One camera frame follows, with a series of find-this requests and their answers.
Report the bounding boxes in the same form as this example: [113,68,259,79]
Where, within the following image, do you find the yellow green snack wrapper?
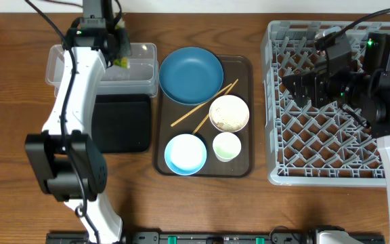
[113,57,130,68]

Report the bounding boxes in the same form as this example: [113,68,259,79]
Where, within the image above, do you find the pink bowl with rice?
[209,95,250,133]

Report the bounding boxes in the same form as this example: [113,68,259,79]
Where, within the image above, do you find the white cup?
[213,132,242,162]

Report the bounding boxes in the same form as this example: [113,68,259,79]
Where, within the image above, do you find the small light blue bowl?
[164,134,207,176]

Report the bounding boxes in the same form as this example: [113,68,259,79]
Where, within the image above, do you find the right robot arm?
[282,33,390,221]

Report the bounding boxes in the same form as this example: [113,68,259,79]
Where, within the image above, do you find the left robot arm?
[25,17,130,243]

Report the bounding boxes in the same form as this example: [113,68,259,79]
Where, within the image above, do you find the grey dishwasher rack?
[261,20,390,187]

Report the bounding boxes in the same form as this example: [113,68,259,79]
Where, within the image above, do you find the clear plastic bin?
[45,43,158,98]

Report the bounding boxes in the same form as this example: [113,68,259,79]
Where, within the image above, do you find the wooden chopstick upper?
[170,83,233,127]

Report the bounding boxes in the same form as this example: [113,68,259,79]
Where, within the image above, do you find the wooden chopstick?
[192,79,238,135]
[170,83,233,127]

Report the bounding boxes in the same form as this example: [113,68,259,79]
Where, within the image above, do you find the large blue bowl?
[159,47,224,105]

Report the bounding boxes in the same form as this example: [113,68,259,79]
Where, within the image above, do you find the black plastic tray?
[92,94,152,153]

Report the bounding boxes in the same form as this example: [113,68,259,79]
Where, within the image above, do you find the brown serving tray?
[152,55,255,178]

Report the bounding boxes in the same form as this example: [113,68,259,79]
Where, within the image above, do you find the wooden chopstick lower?
[192,79,238,135]

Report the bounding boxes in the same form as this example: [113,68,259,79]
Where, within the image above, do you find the left black cable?
[24,0,101,244]

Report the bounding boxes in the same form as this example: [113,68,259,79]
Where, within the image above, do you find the black cable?
[315,5,390,52]
[24,0,101,244]

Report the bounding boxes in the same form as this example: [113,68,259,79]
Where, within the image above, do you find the right black cable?
[315,5,390,52]

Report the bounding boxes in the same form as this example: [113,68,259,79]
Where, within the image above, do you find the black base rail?
[45,232,386,244]

